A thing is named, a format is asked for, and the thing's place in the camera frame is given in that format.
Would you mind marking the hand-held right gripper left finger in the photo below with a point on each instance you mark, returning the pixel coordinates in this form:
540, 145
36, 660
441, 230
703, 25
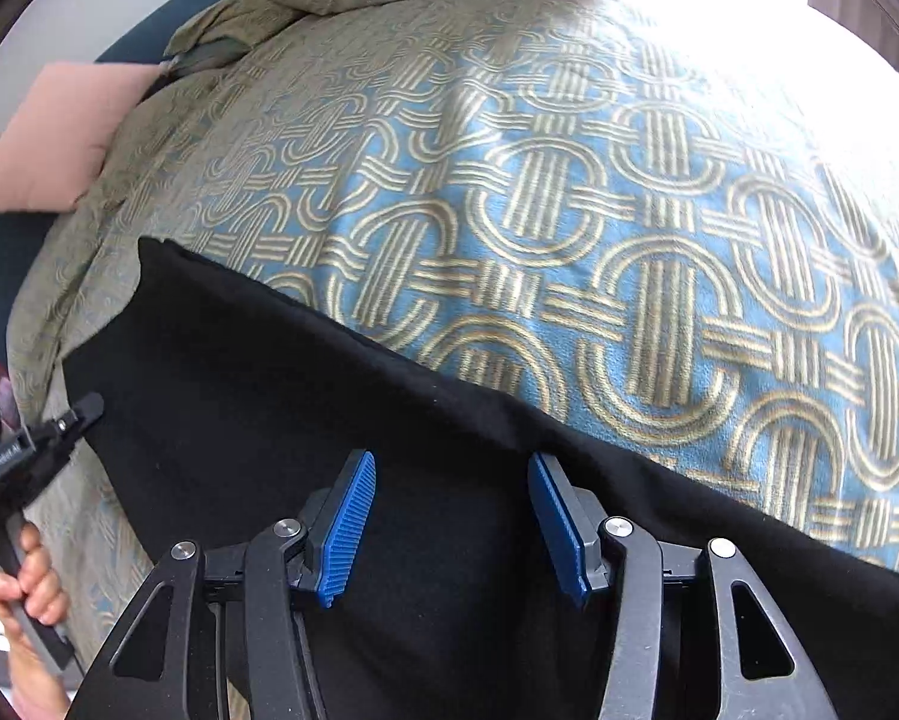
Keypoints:
344, 532

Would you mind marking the pink pillow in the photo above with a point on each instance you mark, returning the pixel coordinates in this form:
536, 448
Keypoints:
59, 135

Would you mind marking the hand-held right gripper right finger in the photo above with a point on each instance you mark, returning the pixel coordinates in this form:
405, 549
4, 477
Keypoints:
558, 525

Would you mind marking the person's left hand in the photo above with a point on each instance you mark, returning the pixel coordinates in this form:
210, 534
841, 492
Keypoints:
41, 585

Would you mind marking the patterned blue gold bedspread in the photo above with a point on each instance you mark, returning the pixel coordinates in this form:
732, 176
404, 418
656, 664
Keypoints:
569, 165

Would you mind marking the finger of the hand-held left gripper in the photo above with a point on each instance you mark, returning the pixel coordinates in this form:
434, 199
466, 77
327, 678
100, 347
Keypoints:
78, 412

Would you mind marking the black pants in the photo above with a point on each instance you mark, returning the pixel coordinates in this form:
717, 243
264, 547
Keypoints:
269, 390

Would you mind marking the dark grey pillow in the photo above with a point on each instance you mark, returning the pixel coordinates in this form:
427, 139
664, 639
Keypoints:
205, 56

